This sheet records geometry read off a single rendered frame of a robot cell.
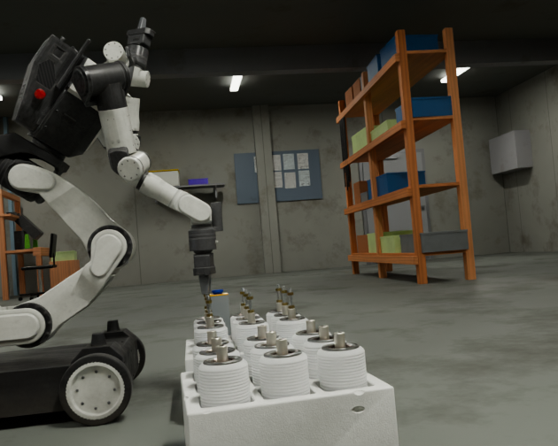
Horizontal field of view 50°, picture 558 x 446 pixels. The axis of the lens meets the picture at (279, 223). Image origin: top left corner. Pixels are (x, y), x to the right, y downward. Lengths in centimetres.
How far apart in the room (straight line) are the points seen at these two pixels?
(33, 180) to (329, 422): 128
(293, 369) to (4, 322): 113
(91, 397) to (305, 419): 85
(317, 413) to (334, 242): 1031
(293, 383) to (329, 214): 1031
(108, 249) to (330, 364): 100
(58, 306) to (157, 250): 908
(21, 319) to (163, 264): 913
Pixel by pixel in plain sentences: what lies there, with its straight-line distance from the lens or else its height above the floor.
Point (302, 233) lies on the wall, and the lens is 1129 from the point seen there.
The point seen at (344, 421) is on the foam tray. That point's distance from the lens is 117.
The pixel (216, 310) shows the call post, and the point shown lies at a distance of 210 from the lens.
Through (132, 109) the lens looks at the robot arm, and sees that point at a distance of 246.
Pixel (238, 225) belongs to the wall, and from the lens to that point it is 1114.
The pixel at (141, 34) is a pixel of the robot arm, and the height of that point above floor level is 135.
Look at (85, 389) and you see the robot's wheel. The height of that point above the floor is 10.
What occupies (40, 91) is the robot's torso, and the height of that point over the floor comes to 100.
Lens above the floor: 46
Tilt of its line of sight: 2 degrees up
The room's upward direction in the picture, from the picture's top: 5 degrees counter-clockwise
